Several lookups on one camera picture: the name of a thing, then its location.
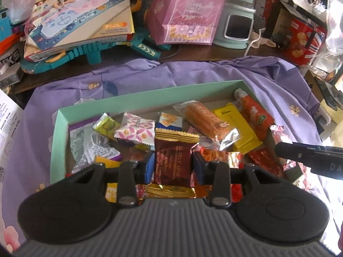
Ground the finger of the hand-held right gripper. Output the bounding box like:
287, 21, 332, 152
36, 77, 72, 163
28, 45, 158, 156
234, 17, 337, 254
275, 142, 313, 168

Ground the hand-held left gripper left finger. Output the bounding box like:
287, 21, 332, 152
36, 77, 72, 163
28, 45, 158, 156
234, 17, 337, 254
63, 152, 156, 208

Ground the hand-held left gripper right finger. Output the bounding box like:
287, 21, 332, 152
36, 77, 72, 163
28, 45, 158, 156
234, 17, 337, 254
191, 151, 290, 208

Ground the dark red gold packet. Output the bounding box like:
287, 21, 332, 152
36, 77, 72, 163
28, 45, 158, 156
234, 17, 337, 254
146, 128, 200, 199

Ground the orange-red crinkled snack packet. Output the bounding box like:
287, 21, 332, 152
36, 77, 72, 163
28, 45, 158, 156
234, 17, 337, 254
198, 150, 242, 190

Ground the white pink flower packet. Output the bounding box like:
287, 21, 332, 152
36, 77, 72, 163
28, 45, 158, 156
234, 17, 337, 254
114, 112, 156, 146

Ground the orange-yellow snack packet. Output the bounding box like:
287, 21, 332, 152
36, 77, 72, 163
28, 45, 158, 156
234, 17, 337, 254
95, 155, 122, 203

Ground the clear packet with orange roll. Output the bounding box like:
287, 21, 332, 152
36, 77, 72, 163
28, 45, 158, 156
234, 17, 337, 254
173, 100, 239, 150

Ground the blue white cracker packet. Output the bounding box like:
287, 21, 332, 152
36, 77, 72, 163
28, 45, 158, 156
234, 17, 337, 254
156, 112, 183, 134

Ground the red-orange snack packet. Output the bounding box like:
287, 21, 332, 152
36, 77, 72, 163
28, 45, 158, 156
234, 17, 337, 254
234, 88, 275, 141

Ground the yellow snack packet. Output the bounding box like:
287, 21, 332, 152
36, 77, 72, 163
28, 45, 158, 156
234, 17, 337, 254
212, 103, 263, 153

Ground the yellow-green cartoon snack packet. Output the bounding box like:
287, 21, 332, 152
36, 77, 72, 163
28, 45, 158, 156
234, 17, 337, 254
92, 112, 155, 152

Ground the silver purple snack packet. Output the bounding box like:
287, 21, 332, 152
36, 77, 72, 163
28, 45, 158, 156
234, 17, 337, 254
68, 122, 122, 174

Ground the mint green cardboard box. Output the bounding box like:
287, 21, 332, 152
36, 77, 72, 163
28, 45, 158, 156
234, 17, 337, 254
50, 79, 304, 186

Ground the purple floral cloth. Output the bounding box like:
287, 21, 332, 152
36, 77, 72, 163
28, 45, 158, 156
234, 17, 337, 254
0, 55, 343, 249

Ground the red cookie tin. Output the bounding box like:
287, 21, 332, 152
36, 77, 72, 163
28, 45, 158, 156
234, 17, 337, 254
279, 8, 329, 66

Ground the beige cloth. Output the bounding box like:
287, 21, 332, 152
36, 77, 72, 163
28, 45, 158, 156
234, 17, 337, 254
252, 31, 278, 49

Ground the teal toy track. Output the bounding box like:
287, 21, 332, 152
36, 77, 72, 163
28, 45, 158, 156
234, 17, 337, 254
20, 27, 172, 75

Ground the crinkled clear plastic bag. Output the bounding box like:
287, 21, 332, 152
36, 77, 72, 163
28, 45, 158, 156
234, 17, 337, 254
308, 0, 343, 81

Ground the mint green appliance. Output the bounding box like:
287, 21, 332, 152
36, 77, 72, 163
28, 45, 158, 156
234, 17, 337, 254
212, 0, 262, 50

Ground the white printed instruction sheet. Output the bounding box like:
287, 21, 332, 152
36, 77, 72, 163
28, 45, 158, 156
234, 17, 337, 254
0, 88, 24, 182

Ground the pink paper gift bag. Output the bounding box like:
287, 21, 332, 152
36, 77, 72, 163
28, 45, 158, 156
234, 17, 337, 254
146, 0, 231, 46

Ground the colourful drawing mat box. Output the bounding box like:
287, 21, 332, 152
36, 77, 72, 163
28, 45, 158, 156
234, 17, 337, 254
24, 0, 135, 59

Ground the black white lettered box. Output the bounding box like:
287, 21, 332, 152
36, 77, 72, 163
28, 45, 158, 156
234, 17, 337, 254
0, 44, 23, 87

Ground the blue toy train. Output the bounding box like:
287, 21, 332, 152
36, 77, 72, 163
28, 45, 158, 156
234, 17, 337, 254
0, 8, 24, 57

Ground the white cable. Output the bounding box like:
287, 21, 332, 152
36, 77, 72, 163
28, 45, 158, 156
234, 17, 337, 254
244, 31, 262, 57

